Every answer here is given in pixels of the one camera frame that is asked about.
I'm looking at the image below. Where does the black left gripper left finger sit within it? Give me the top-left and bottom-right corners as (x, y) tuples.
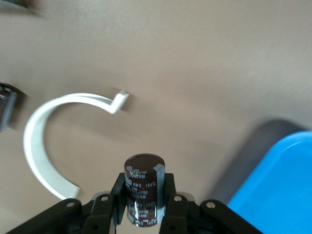
(82, 173), (128, 234)

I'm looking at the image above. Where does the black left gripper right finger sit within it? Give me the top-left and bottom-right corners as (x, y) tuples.
(159, 173), (190, 234)

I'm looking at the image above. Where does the large dark brown capacitor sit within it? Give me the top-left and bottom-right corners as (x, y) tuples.
(0, 82), (20, 133)

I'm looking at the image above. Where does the blue plastic tray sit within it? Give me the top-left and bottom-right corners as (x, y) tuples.
(226, 130), (312, 234)

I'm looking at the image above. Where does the white curved plastic bracket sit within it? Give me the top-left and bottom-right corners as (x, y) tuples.
(23, 91), (130, 200)

